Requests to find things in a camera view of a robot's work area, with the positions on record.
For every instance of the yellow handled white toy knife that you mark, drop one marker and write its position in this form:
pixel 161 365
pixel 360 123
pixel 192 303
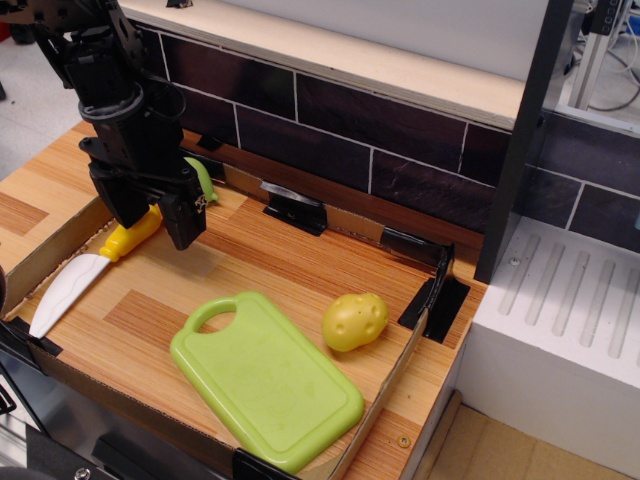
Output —
pixel 84 269

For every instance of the yellow toy potato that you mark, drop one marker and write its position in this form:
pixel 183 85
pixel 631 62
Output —
pixel 354 320

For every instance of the dark shelf frame with ledge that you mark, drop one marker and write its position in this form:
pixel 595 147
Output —
pixel 414 143

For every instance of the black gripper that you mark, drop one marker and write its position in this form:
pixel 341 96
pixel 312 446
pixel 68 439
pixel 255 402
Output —
pixel 136 161

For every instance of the black caster wheel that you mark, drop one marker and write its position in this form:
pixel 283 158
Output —
pixel 22 34

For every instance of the green plastic cutting board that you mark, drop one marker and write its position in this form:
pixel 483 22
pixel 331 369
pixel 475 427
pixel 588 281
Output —
pixel 278 395

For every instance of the green toy pear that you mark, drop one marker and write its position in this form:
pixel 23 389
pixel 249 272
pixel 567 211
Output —
pixel 204 178

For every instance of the white ridged sink drainboard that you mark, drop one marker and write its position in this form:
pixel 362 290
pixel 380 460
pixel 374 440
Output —
pixel 553 349

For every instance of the cardboard fence with black tape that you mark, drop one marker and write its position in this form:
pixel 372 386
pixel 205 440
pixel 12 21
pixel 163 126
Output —
pixel 114 343

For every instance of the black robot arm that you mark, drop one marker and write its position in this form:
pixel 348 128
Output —
pixel 98 53

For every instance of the aluminium profile post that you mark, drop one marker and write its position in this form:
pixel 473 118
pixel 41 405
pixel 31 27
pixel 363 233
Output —
pixel 593 84

